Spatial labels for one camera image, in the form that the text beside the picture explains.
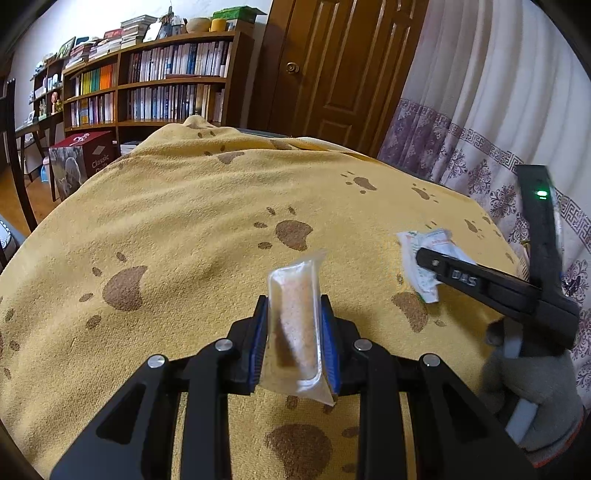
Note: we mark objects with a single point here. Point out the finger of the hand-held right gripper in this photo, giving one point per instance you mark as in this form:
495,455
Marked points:
434,264

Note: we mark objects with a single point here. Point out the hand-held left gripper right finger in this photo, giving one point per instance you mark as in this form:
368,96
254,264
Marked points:
330,350

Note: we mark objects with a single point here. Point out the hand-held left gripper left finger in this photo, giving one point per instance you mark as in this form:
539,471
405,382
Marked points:
259,341

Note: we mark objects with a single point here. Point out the white printed packet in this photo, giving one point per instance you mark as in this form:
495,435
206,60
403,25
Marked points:
420,286

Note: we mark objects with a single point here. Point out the clear packet with beige stick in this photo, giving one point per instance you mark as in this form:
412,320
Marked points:
295,314

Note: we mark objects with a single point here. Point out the person's right hand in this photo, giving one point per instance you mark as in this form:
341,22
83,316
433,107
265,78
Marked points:
540,392

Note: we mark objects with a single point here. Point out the yellow paw print blanket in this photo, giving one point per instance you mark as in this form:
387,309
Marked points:
184,230

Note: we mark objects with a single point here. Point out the white purple patterned curtain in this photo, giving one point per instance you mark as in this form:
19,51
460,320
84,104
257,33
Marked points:
485,115

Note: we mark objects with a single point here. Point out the brown wooden door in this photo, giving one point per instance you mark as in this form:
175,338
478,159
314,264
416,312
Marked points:
337,69

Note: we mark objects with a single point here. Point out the red cardboard box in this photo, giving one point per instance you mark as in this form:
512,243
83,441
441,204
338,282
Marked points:
87,157

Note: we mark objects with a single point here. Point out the black and white object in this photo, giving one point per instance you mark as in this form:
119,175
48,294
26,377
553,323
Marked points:
9,242

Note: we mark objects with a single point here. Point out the wooden bookshelf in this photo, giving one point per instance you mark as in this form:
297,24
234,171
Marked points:
120,85

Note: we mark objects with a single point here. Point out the rows of books in bookshelf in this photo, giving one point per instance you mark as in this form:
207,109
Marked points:
175,60

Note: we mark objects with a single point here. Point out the dark wooden chair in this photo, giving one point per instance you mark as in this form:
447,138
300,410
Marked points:
14,152

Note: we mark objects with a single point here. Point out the green box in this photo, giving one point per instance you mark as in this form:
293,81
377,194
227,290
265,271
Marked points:
238,13

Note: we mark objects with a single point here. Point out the yellow container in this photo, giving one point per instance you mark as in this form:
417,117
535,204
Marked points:
218,25

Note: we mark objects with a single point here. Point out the wooden bowl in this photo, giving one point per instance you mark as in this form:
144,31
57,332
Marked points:
198,25

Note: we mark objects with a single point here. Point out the small wooden side shelf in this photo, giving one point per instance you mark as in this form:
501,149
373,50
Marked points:
46,92

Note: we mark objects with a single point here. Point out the stacks of books atop bookshelf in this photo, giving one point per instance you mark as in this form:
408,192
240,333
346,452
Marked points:
136,30

